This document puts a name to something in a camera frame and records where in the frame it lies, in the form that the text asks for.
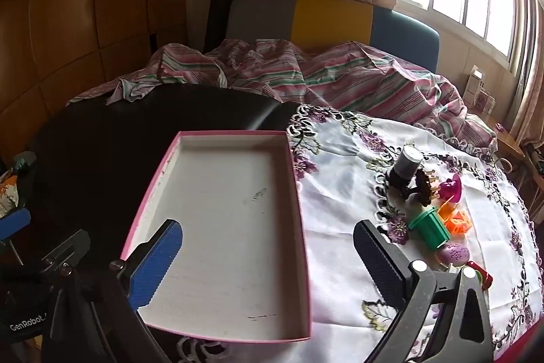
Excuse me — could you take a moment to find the grey yellow blue headboard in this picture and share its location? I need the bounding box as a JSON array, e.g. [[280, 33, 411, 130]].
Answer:
[[225, 0, 440, 72]]

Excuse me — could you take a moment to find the magenta plastic pacifier toy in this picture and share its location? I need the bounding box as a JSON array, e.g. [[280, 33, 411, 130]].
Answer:
[[438, 174, 464, 204]]

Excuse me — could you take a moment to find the black bottle with grey cap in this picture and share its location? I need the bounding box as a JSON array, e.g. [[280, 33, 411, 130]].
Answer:
[[389, 145, 422, 198]]

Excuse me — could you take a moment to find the purple patterned egg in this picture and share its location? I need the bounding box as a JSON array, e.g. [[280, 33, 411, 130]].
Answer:
[[438, 243, 470, 265]]

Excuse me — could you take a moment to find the wooden nightstand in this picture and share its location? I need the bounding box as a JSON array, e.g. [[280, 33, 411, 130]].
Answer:
[[480, 114, 525, 177]]

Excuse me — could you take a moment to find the orange plastic case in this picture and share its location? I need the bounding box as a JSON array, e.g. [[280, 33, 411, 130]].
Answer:
[[438, 199, 460, 219]]

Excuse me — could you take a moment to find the black rolled mat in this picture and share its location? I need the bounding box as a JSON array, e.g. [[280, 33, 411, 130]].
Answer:
[[203, 0, 241, 53]]

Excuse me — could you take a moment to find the orange linked cubes toy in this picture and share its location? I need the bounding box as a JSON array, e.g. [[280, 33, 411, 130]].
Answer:
[[446, 212, 472, 236]]

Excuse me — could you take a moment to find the striped pink green bedsheet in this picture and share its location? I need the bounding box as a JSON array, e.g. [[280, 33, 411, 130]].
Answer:
[[66, 39, 498, 153]]

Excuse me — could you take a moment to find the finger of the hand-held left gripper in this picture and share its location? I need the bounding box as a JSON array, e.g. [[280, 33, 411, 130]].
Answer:
[[0, 209, 31, 241]]

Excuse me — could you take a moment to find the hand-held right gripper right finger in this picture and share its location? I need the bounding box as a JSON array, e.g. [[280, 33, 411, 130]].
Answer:
[[354, 219, 496, 363]]

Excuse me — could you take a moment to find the white carton box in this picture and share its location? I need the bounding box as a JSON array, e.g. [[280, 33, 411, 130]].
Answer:
[[463, 65, 487, 104]]

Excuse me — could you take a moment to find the pink print small box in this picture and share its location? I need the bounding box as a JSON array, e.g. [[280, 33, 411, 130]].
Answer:
[[476, 91, 496, 113]]

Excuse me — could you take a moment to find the brown scalp massage brush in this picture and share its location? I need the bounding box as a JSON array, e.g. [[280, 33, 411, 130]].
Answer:
[[408, 168, 438, 206]]

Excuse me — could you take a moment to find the floral patterned cloth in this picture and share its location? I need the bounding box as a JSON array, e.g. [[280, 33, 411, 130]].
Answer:
[[0, 171, 20, 216]]

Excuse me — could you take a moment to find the red white toy block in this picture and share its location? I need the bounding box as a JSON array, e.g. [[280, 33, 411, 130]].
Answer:
[[446, 263, 494, 289]]

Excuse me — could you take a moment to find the green ribbed plastic cup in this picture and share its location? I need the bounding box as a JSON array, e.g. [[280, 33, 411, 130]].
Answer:
[[408, 207, 451, 251]]

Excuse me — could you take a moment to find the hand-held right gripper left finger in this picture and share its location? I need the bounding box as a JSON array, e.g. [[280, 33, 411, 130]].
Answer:
[[40, 218, 183, 363]]

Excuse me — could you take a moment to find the pink cardboard box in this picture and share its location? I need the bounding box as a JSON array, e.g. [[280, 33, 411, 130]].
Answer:
[[120, 130, 313, 344]]

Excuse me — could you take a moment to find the white embroidered floral tablecloth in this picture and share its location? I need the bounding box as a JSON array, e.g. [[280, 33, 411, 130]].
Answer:
[[174, 103, 538, 363]]

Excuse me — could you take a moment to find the wooden wardrobe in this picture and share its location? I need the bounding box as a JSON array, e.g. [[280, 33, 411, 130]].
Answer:
[[0, 0, 190, 143]]

